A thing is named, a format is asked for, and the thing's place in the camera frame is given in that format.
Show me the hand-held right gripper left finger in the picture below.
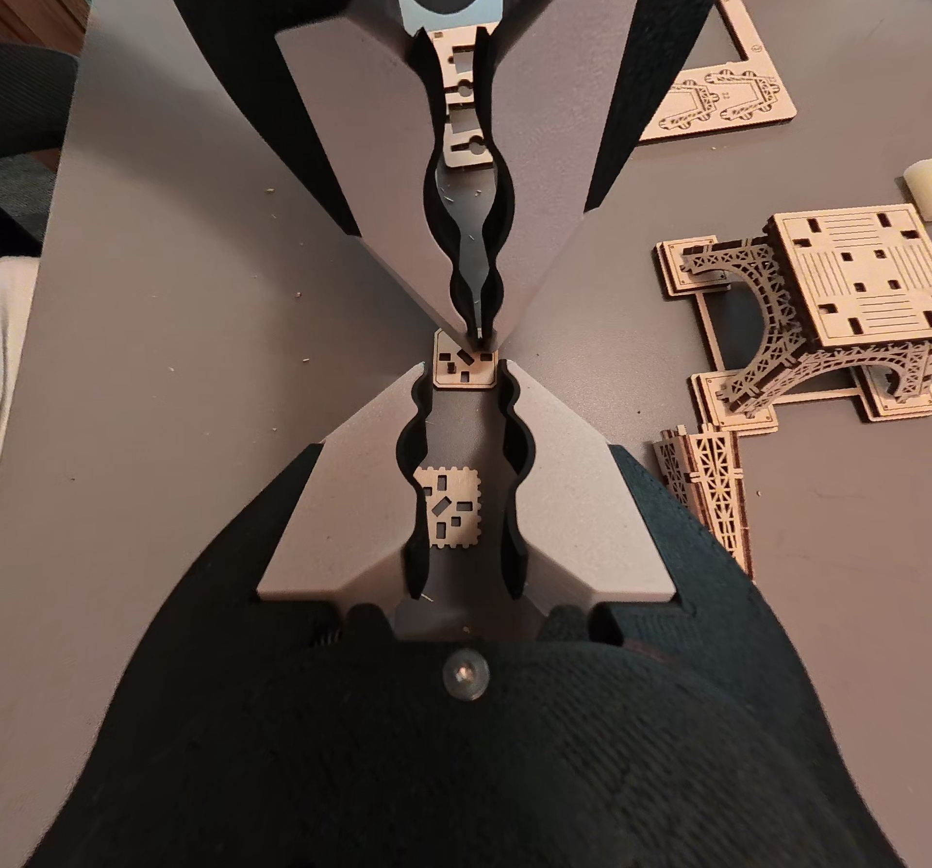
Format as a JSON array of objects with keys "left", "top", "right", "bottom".
[{"left": 256, "top": 362, "right": 438, "bottom": 603}]

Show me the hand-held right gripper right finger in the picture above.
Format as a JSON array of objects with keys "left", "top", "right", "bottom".
[{"left": 497, "top": 360, "right": 677, "bottom": 603}]

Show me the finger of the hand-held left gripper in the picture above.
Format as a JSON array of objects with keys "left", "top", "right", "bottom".
[
  {"left": 477, "top": 0, "right": 642, "bottom": 359},
  {"left": 274, "top": 0, "right": 478, "bottom": 355}
]

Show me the small toothed wooden square plate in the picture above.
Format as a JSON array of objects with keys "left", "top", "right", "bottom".
[{"left": 412, "top": 466, "right": 486, "bottom": 550}]

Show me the wooden tower model spire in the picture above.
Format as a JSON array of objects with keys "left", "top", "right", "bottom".
[{"left": 651, "top": 424, "right": 754, "bottom": 581}]

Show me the small rounded wooden square plate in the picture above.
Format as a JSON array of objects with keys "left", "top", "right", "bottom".
[{"left": 433, "top": 328, "right": 500, "bottom": 392}]

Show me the grey desk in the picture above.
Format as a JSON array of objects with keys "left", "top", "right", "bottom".
[{"left": 0, "top": 0, "right": 932, "bottom": 868}]

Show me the laser-cut wooden parts sheet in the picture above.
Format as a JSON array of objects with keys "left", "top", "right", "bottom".
[{"left": 430, "top": 0, "right": 798, "bottom": 171}]

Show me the wooden tower model base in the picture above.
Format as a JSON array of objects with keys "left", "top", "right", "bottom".
[{"left": 654, "top": 204, "right": 932, "bottom": 439}]

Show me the white wax cylinder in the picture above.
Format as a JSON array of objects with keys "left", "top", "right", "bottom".
[{"left": 903, "top": 160, "right": 932, "bottom": 222}]

